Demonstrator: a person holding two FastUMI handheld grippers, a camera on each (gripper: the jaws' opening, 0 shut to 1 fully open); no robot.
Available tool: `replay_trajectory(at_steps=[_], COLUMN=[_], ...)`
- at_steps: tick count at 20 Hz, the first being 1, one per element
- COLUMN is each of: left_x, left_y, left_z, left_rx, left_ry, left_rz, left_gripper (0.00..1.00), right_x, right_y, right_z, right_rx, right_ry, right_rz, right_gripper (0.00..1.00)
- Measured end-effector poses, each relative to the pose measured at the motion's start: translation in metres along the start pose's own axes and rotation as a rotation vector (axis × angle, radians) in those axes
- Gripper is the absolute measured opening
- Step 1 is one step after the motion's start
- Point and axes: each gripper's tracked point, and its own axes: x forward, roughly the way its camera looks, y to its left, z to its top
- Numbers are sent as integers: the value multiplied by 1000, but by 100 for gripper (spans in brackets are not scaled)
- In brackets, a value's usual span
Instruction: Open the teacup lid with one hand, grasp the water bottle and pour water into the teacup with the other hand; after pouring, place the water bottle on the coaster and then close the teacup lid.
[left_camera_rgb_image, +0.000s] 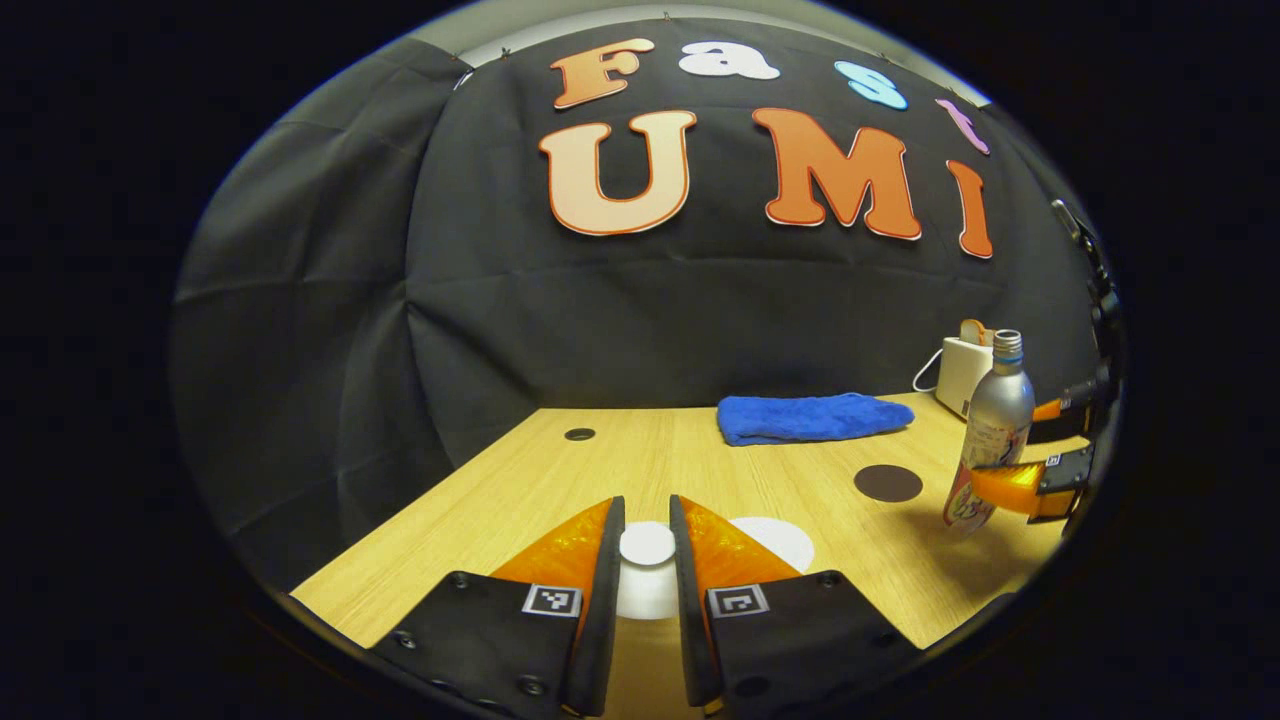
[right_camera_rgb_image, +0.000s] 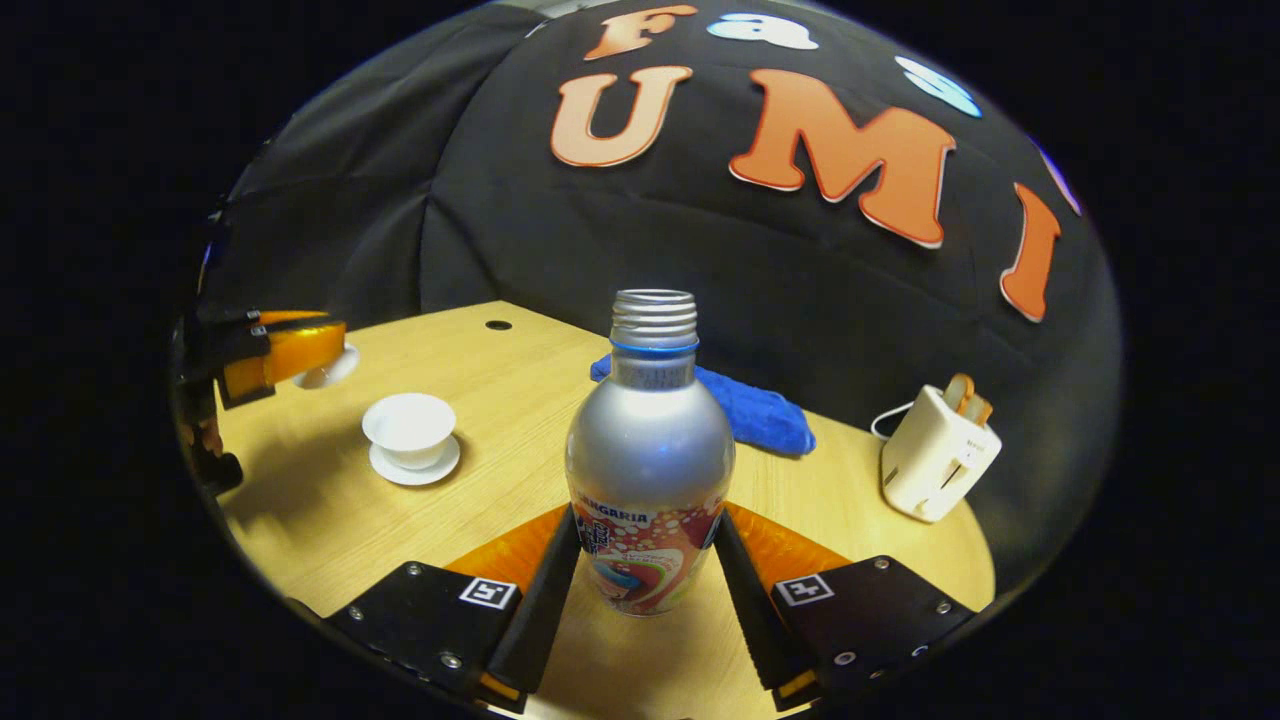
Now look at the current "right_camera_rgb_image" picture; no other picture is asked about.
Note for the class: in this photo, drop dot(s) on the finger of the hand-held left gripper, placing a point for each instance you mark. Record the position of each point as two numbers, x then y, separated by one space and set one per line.
285 355
250 318

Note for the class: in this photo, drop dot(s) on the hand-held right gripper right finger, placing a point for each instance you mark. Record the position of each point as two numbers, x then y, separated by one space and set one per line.
755 620

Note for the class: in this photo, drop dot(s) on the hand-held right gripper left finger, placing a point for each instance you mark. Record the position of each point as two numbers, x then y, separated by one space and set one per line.
535 620

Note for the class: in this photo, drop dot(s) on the white teacup lid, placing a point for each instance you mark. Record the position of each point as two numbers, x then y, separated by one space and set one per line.
330 375

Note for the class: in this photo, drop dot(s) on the white teacup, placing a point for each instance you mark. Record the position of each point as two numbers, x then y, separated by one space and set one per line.
410 425

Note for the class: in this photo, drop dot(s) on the silver water bottle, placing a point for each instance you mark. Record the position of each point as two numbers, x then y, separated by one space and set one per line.
650 460

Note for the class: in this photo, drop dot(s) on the white saucer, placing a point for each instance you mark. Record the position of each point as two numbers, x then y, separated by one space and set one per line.
400 474

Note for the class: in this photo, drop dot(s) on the blue towel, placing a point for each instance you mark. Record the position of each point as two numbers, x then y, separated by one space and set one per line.
760 415

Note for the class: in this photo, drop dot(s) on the white toaster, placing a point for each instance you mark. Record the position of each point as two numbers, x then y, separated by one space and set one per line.
930 460

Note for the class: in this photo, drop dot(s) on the bread slice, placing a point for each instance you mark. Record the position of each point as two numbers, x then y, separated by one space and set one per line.
958 392
980 408

